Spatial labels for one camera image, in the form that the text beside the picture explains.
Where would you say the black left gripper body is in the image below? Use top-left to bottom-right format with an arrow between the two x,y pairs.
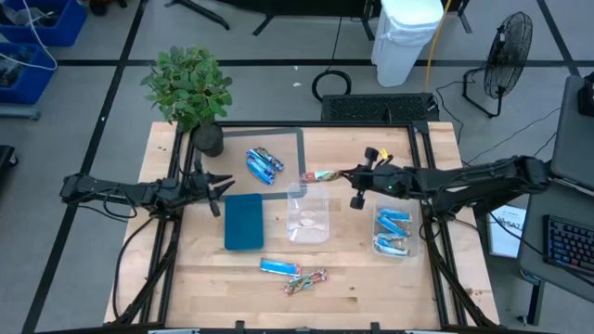
184,159 -> 223,219

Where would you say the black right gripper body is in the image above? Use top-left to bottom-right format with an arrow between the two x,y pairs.
349,147 -> 415,211

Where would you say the clear plastic bin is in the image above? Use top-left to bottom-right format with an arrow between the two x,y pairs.
286,182 -> 331,246
369,198 -> 420,260

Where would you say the grey-bordered mesh mat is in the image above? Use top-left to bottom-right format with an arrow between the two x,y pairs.
199,126 -> 308,201

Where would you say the blue plastic bin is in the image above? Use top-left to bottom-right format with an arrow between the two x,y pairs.
224,193 -> 265,252

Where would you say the black plant pot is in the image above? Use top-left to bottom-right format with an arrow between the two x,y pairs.
190,121 -> 226,159

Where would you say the green leafy plant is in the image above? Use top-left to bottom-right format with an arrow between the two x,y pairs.
140,45 -> 234,134

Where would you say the white paper sign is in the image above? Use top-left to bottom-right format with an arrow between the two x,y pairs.
486,203 -> 528,259

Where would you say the white trash can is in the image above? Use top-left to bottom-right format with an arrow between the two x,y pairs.
370,0 -> 446,89

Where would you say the dark grey desk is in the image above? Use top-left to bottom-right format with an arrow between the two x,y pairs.
518,160 -> 594,326

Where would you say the black partition screen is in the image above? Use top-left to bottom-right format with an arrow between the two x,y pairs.
164,0 -> 473,42

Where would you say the black floor fan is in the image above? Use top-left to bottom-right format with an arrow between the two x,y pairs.
461,10 -> 535,119

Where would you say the grey side table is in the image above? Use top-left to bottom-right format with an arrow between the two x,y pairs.
549,73 -> 594,192

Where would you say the blue storage crate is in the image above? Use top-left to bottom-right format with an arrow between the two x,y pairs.
0,42 -> 58,107
0,0 -> 88,48

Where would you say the black backlit keyboard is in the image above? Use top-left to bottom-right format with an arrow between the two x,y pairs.
542,213 -> 594,278

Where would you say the black aluminium frame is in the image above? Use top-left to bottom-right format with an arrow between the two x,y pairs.
110,119 -> 500,334

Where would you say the black coiled cable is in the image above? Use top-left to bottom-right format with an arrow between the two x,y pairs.
311,69 -> 353,104

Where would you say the yellow hanging cable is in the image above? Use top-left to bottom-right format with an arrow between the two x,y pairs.
422,0 -> 454,93

